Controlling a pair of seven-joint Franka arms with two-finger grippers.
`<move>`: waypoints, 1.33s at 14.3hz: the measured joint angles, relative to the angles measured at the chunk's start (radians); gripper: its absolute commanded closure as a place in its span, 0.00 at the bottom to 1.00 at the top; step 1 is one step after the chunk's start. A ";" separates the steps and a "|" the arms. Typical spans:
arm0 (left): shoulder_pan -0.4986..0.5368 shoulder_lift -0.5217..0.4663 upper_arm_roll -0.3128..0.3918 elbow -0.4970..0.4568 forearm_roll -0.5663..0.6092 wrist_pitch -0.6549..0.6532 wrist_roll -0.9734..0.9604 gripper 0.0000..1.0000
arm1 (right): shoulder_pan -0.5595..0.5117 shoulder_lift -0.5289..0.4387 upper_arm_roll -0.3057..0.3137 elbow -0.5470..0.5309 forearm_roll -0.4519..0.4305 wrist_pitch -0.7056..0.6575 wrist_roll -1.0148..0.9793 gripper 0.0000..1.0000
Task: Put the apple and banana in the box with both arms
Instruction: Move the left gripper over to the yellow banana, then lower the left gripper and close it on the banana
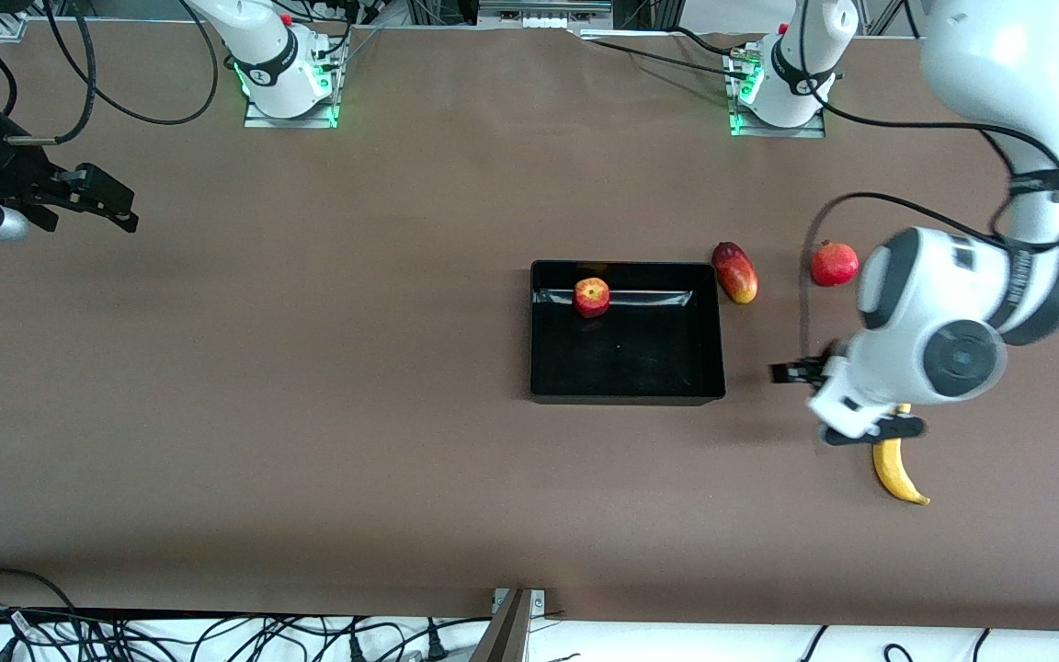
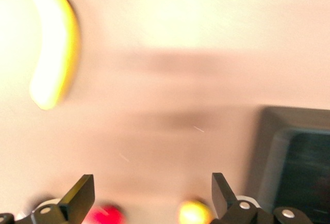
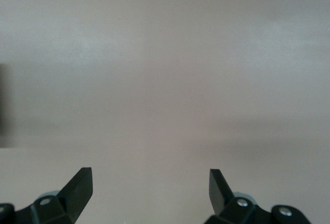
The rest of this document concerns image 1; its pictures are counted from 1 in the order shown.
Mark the yellow banana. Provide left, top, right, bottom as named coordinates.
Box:
left=872, top=403, right=931, bottom=507

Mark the black plastic box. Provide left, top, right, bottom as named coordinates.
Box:
left=529, top=260, right=727, bottom=406

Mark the red apple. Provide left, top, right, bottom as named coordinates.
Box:
left=572, top=278, right=612, bottom=319

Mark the red pomegranate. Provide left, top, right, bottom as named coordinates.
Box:
left=810, top=240, right=860, bottom=288

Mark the red yellow mango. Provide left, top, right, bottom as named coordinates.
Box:
left=711, top=241, right=759, bottom=305

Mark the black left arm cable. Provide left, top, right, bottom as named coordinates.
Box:
left=794, top=0, right=1059, bottom=365

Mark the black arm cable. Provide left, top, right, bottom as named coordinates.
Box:
left=0, top=0, right=220, bottom=150
left=794, top=0, right=1059, bottom=365

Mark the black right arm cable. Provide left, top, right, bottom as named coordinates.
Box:
left=0, top=0, right=220, bottom=150

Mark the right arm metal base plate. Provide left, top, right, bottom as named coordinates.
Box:
left=244, top=55, right=341, bottom=130

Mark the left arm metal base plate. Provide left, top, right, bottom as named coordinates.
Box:
left=728, top=51, right=827, bottom=140

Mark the black base power cable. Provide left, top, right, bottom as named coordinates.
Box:
left=580, top=26, right=762, bottom=82

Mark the long looping black cable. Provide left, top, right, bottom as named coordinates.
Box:
left=0, top=567, right=80, bottom=619

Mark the metal corner bracket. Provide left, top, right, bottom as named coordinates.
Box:
left=470, top=588, right=549, bottom=662

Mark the silver aluminium frame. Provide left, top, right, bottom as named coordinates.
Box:
left=477, top=0, right=615, bottom=29

